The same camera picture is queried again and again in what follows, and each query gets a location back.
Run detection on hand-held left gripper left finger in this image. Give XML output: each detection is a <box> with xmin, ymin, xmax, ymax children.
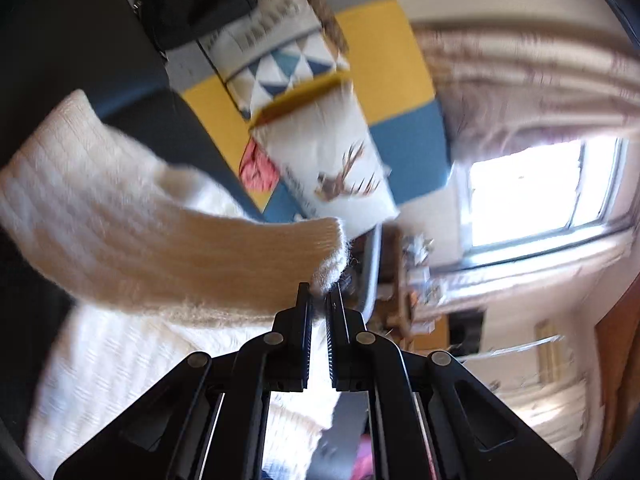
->
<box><xmin>52</xmin><ymin>282</ymin><xmax>313</xmax><ymax>480</ymax></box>

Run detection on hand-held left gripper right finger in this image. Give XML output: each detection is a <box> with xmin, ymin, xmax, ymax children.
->
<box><xmin>325</xmin><ymin>282</ymin><xmax>578</xmax><ymax>480</ymax></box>

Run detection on cream knit sweater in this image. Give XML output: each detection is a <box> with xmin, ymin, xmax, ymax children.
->
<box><xmin>0</xmin><ymin>89</ymin><xmax>356</xmax><ymax>480</ymax></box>

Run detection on dark wooden side table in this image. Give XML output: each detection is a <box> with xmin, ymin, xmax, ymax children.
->
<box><xmin>380</xmin><ymin>225</ymin><xmax>451</xmax><ymax>341</ymax></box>

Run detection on magenta bed cover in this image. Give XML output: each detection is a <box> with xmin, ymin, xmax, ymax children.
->
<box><xmin>350</xmin><ymin>435</ymin><xmax>373</xmax><ymax>480</ymax></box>

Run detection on red pink cloth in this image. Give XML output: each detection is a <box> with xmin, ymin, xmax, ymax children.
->
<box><xmin>238</xmin><ymin>140</ymin><xmax>281</xmax><ymax>193</ymax></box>

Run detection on deer print pillow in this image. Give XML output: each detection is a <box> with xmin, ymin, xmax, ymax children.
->
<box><xmin>248</xmin><ymin>80</ymin><xmax>401</xmax><ymax>238</ymax></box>

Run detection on bright window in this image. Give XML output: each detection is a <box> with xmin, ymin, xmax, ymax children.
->
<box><xmin>467</xmin><ymin>137</ymin><xmax>628</xmax><ymax>251</ymax></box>

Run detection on triangle pattern pillow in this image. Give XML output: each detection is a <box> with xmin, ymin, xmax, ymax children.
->
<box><xmin>200</xmin><ymin>0</ymin><xmax>351</xmax><ymax>121</ymax></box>

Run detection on grey yellow blue sofa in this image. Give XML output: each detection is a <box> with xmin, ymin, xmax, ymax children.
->
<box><xmin>115</xmin><ymin>0</ymin><xmax>451</xmax><ymax>321</ymax></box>

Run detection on beige patterned curtain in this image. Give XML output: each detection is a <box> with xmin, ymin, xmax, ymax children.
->
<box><xmin>410</xmin><ymin>22</ymin><xmax>640</xmax><ymax>171</ymax></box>

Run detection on black handbag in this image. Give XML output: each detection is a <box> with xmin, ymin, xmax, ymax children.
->
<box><xmin>132</xmin><ymin>0</ymin><xmax>258</xmax><ymax>53</ymax></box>

